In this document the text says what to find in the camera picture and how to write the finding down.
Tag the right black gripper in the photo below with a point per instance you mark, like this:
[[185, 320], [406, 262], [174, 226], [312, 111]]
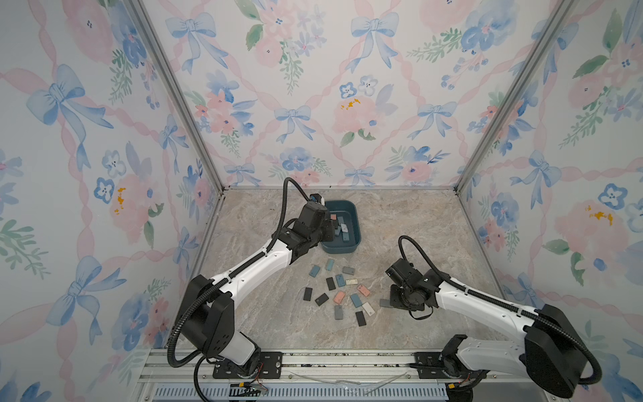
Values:
[[395, 304]]

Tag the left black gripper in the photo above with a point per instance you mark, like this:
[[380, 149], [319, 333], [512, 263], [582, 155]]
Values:
[[329, 227]]

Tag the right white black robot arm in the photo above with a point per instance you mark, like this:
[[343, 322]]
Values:
[[540, 344]]

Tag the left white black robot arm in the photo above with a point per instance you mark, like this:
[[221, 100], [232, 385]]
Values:
[[205, 324]]

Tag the dark teal storage box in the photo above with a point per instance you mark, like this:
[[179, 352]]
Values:
[[348, 211]]

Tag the grey eraser top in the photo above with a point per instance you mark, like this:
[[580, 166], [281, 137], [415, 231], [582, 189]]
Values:
[[348, 270]]

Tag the teal eraser lower centre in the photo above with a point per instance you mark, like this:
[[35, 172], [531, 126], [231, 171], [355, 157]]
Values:
[[356, 300]]

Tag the black eraser bottom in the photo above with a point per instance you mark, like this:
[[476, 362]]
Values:
[[360, 317]]

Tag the black eraser tilted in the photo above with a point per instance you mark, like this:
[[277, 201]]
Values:
[[322, 299]]

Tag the grey eraser bottom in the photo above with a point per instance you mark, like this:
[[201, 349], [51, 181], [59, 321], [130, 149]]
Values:
[[338, 313]]

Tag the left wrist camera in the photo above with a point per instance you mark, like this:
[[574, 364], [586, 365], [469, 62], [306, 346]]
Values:
[[317, 198]]

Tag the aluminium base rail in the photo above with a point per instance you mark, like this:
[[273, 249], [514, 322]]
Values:
[[324, 375]]

